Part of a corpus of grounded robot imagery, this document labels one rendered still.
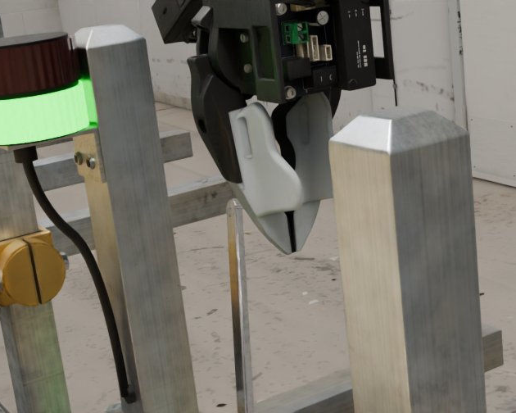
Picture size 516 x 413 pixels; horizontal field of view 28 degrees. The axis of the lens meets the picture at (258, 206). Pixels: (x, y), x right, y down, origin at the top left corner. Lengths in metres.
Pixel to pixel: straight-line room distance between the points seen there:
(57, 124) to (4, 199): 0.28
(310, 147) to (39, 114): 0.15
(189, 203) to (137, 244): 0.35
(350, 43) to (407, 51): 4.32
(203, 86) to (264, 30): 0.05
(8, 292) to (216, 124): 0.29
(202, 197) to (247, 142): 0.36
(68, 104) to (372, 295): 0.23
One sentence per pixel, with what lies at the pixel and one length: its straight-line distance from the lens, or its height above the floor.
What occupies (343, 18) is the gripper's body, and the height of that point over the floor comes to 1.13.
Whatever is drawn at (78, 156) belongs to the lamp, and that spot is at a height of 1.07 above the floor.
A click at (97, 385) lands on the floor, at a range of 2.94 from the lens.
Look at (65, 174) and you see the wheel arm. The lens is 1.14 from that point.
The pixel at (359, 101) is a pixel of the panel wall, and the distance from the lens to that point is 5.24.
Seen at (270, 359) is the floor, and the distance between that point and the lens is 2.93.
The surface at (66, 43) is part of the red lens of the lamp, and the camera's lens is 0.54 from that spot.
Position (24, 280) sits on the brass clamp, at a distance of 0.79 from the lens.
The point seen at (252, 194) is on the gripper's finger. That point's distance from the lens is 0.57.
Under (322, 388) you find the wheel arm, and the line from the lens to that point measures 0.74.
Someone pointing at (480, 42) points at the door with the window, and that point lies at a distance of 4.43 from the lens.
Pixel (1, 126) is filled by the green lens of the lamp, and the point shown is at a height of 1.10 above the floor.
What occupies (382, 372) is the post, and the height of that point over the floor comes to 1.02.
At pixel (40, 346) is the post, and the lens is 0.84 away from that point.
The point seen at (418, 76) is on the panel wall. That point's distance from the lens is 4.80.
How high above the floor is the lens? 1.18
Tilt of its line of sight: 15 degrees down
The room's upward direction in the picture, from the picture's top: 7 degrees counter-clockwise
